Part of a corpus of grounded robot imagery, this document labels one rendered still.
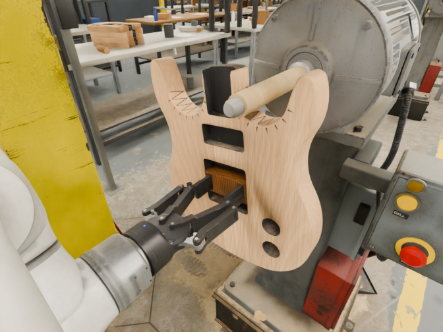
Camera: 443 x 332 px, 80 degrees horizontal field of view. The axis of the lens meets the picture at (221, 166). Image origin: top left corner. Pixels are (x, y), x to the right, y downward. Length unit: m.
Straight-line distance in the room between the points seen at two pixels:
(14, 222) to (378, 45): 0.51
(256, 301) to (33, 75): 1.19
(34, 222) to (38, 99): 0.86
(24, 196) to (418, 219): 0.57
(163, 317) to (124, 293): 1.19
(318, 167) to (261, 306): 0.68
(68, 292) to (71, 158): 0.95
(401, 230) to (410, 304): 1.26
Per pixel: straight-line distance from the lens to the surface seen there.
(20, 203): 0.30
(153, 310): 1.59
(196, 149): 0.53
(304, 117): 0.37
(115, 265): 0.37
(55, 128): 1.20
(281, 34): 0.55
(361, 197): 0.83
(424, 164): 0.58
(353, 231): 0.91
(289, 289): 1.20
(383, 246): 0.64
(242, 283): 1.27
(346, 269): 1.01
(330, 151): 0.75
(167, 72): 0.54
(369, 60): 0.51
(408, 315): 1.80
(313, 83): 0.36
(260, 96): 0.37
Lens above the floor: 1.38
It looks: 34 degrees down
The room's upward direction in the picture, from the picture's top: straight up
